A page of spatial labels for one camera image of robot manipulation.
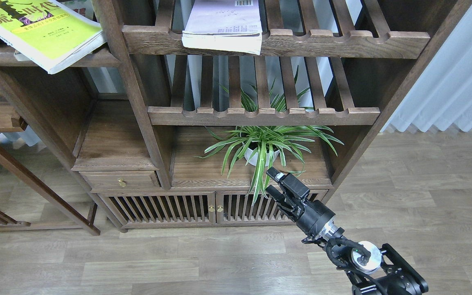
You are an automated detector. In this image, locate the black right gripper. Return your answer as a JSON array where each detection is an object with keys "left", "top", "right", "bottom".
[{"left": 266, "top": 167, "right": 336, "bottom": 240}]

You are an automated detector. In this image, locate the yellow green magazine stack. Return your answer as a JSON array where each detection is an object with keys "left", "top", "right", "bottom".
[{"left": 0, "top": 0, "right": 106, "bottom": 74}]

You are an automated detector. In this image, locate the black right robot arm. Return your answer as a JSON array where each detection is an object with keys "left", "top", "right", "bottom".
[{"left": 266, "top": 168, "right": 429, "bottom": 295}]

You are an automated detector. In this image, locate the white plant pot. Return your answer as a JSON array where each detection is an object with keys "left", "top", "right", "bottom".
[{"left": 244, "top": 147, "right": 280, "bottom": 166}]

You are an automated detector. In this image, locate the dark wooden bookshelf cabinet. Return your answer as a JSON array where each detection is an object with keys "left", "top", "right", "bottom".
[{"left": 0, "top": 0, "right": 472, "bottom": 232}]

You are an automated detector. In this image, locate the brass drawer knob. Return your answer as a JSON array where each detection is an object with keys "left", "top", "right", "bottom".
[{"left": 117, "top": 178, "right": 127, "bottom": 187}]

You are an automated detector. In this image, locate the white lavender book stack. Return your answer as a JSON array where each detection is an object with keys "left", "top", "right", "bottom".
[{"left": 182, "top": 0, "right": 262, "bottom": 55}]

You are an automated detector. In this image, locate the white pleated curtain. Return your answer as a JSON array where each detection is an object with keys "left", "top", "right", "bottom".
[{"left": 382, "top": 5, "right": 472, "bottom": 132}]

